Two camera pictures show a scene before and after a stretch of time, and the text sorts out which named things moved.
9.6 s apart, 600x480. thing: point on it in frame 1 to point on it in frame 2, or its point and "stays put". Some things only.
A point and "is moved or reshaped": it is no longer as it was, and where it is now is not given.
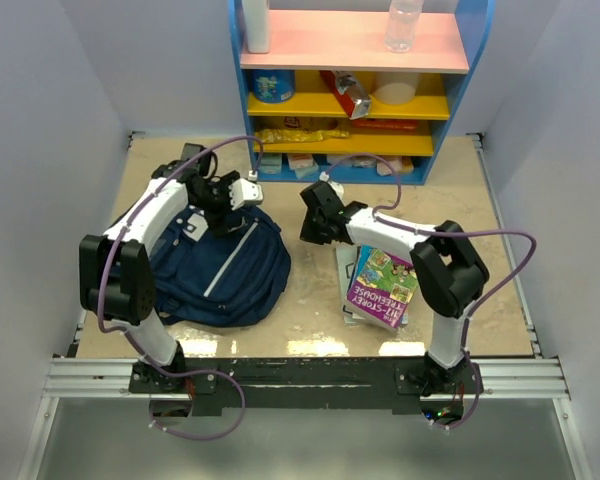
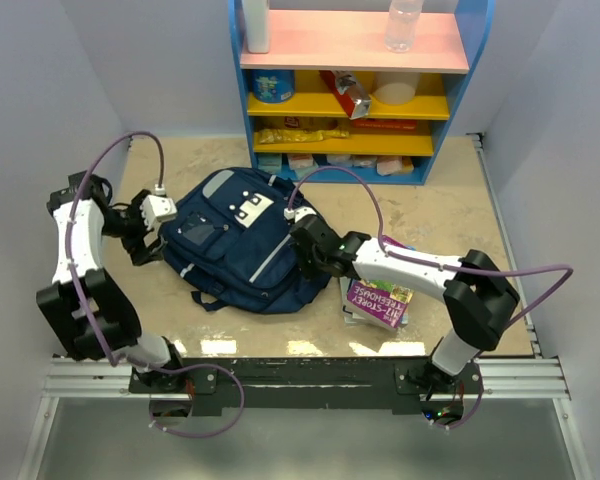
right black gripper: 307,235 to 308,270
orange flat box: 385,125 stays put
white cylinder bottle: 256,17 stays put
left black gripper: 217,222 to 140,251
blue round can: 273,86 stays put
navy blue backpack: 234,278 is moved or reshaped
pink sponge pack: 304,165 stays put
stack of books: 377,287 stays put
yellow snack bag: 292,135 stays put
